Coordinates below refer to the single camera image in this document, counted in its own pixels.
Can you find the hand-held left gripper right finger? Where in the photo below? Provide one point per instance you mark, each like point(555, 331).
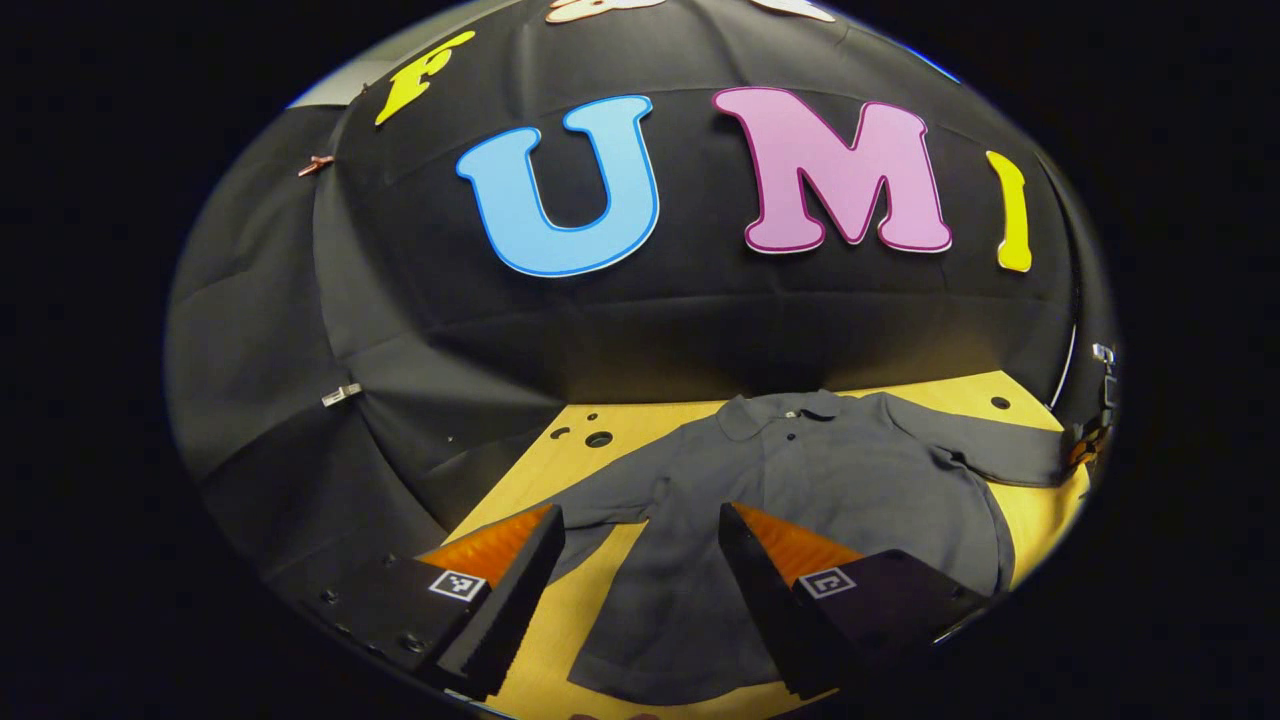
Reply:
point(765, 600)

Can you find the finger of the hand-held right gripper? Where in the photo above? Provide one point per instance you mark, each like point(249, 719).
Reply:
point(1085, 450)

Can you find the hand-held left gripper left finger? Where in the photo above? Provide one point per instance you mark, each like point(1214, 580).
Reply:
point(515, 600)

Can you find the gray button-up shirt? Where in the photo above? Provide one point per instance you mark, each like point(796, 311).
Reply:
point(800, 500)

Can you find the small silver clip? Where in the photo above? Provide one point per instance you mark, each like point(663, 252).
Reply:
point(341, 394)

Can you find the black backdrop cloth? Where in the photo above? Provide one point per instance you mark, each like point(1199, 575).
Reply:
point(600, 330)

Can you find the small red clip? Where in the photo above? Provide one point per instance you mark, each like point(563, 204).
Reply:
point(316, 165)

